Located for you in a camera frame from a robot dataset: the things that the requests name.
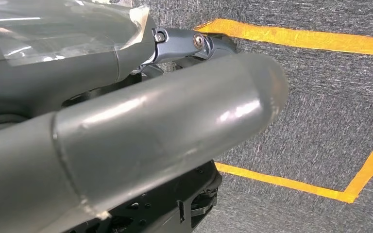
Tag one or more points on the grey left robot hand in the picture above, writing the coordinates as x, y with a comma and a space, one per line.
141, 128

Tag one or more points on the yellow floor tape square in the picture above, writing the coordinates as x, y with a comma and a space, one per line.
302, 37

